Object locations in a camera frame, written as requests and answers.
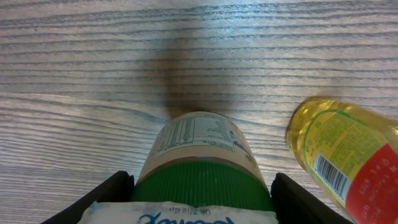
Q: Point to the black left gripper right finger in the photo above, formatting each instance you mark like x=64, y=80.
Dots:
x=294, y=204

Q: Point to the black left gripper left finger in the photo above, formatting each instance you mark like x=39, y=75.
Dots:
x=118, y=188

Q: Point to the tissue pack white green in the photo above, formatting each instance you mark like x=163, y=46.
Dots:
x=172, y=213

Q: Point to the yellow oil bottle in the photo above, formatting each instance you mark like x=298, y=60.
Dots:
x=351, y=153

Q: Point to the green lid jar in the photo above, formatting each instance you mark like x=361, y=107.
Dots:
x=202, y=159

